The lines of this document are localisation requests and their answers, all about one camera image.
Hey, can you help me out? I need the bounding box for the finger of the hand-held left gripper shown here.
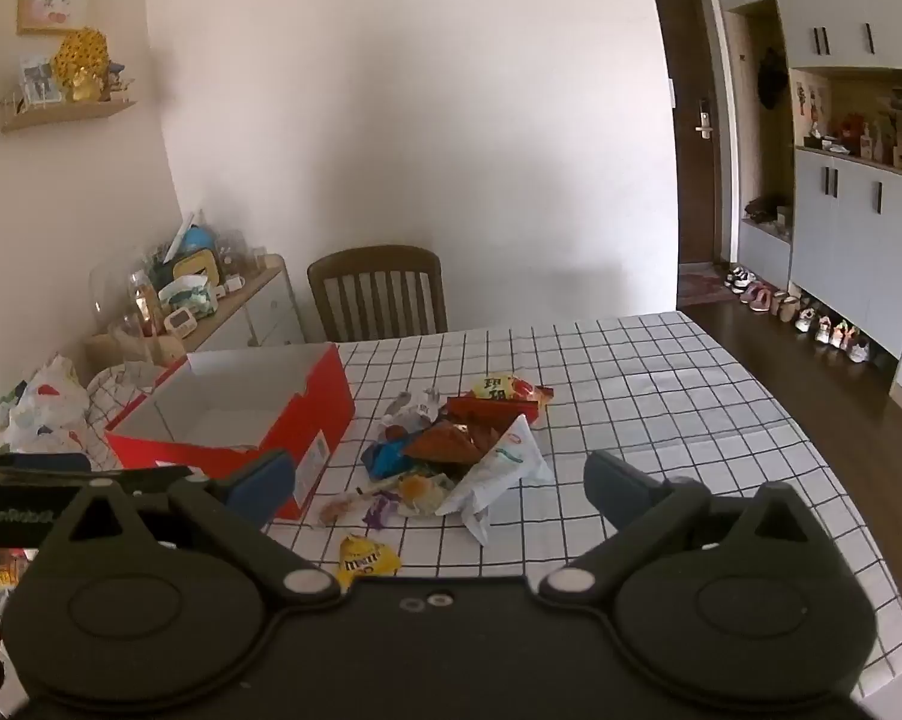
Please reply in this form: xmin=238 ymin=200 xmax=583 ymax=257
xmin=0 ymin=450 xmax=197 ymax=487

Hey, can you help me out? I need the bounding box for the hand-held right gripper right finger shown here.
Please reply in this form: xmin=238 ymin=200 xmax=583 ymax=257
xmin=537 ymin=450 xmax=857 ymax=605

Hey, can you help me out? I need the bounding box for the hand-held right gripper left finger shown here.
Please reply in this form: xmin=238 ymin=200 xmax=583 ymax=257
xmin=41 ymin=450 xmax=341 ymax=607

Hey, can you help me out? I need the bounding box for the red cardboard box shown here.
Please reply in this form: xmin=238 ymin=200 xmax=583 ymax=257
xmin=104 ymin=343 xmax=356 ymax=522

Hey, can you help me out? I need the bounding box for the yellow red chip bag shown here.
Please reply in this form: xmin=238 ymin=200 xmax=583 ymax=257
xmin=454 ymin=373 xmax=555 ymax=428

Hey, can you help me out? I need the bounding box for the balloon print bag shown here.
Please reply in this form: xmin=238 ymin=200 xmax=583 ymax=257
xmin=0 ymin=355 xmax=93 ymax=457

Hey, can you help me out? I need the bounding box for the pink purple wrapper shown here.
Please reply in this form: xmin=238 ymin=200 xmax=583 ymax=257
xmin=319 ymin=491 xmax=401 ymax=533

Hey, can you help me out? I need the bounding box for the white triangular snack packet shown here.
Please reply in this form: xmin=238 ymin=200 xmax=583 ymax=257
xmin=436 ymin=414 xmax=555 ymax=545

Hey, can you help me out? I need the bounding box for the blue snack packet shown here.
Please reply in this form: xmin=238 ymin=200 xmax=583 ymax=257
xmin=362 ymin=439 xmax=422 ymax=479

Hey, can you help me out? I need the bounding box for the yellow candy packet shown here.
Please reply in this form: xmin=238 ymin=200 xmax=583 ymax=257
xmin=335 ymin=534 xmax=401 ymax=590

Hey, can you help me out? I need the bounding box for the dark red snack packet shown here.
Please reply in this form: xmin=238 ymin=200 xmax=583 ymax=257
xmin=443 ymin=396 xmax=534 ymax=428

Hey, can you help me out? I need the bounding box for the pale yellow snack packet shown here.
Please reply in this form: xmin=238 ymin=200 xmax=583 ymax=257
xmin=394 ymin=471 xmax=456 ymax=518

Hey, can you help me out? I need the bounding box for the white wooden sideboard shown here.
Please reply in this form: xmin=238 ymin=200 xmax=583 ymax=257
xmin=83 ymin=255 xmax=307 ymax=372

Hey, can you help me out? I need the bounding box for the clear silver wrapper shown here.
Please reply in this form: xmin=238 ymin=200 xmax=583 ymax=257
xmin=382 ymin=388 xmax=444 ymax=430

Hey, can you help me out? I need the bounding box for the large clear glass jar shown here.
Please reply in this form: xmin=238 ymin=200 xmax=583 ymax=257
xmin=89 ymin=259 xmax=159 ymax=338

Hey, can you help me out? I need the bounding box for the tissue pack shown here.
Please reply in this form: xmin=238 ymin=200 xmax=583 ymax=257
xmin=158 ymin=277 xmax=223 ymax=316

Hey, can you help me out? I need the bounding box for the doormat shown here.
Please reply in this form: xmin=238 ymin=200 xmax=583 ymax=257
xmin=677 ymin=270 xmax=744 ymax=308

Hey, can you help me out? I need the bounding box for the yellow tissue holder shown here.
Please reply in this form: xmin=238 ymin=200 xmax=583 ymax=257
xmin=172 ymin=249 xmax=221 ymax=284

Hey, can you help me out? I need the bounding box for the wooden chair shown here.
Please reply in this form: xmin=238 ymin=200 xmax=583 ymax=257
xmin=307 ymin=245 xmax=449 ymax=344

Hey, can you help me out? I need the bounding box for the row of shoes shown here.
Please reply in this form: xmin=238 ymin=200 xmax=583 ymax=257
xmin=724 ymin=264 xmax=873 ymax=365

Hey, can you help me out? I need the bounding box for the brown entrance door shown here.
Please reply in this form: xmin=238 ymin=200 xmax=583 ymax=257
xmin=649 ymin=0 xmax=728 ymax=265

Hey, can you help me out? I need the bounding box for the tall grey cabinet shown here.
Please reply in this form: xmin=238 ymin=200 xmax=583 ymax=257
xmin=709 ymin=0 xmax=902 ymax=398

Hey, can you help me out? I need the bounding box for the small photo card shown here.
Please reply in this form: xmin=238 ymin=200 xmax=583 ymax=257
xmin=19 ymin=56 xmax=65 ymax=106

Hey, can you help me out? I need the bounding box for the golden ornament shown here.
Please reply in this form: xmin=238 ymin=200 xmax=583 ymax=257
xmin=52 ymin=28 xmax=111 ymax=102

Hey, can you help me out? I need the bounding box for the black hanging bag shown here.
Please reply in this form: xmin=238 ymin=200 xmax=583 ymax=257
xmin=754 ymin=47 xmax=789 ymax=110

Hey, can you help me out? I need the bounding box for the wooden wall shelf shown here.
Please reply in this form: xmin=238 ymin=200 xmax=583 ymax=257
xmin=1 ymin=97 xmax=138 ymax=134

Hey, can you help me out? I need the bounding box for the framed wall picture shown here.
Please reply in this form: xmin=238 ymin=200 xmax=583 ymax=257
xmin=17 ymin=0 xmax=92 ymax=35

